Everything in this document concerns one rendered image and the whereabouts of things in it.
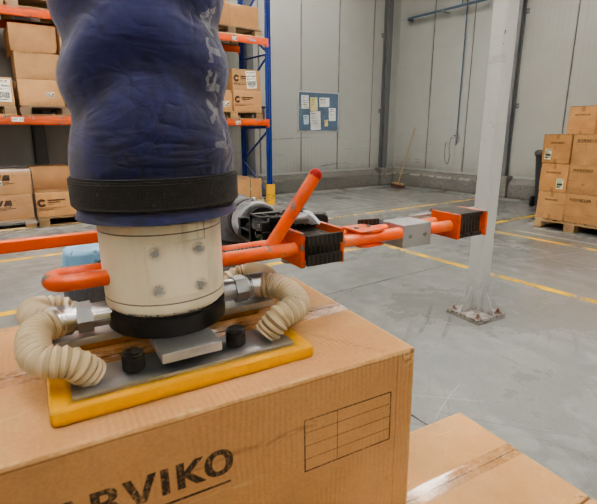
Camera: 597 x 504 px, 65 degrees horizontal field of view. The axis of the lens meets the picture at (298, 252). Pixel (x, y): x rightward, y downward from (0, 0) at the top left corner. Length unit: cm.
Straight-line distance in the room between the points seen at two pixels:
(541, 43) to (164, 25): 1063
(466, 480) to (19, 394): 104
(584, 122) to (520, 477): 711
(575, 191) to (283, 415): 709
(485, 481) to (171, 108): 114
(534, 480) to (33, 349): 118
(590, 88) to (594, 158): 325
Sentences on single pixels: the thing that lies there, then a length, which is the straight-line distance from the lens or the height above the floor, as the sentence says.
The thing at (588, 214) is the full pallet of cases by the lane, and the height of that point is 29.
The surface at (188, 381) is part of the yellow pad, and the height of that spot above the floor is 108.
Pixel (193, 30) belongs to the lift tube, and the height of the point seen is 150.
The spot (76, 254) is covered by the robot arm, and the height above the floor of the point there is 104.
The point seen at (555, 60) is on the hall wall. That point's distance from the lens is 1088.
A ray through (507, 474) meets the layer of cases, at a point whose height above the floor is 54.
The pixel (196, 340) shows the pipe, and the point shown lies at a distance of 65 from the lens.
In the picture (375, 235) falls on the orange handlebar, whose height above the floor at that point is 121.
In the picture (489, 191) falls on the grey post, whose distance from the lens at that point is 365.
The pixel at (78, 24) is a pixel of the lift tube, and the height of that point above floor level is 150.
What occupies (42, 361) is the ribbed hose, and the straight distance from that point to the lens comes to 61.
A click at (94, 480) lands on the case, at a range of 61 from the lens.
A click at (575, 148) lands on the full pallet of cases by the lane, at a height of 116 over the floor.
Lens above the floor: 139
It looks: 15 degrees down
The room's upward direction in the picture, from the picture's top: straight up
